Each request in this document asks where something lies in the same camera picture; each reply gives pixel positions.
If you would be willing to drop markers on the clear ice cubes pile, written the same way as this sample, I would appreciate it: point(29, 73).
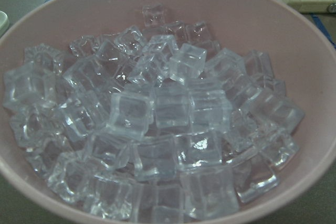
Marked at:
point(159, 125)

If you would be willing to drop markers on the pink bowl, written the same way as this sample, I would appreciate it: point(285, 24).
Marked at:
point(299, 54)

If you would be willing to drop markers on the cream bear tray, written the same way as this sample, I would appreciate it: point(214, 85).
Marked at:
point(4, 23)

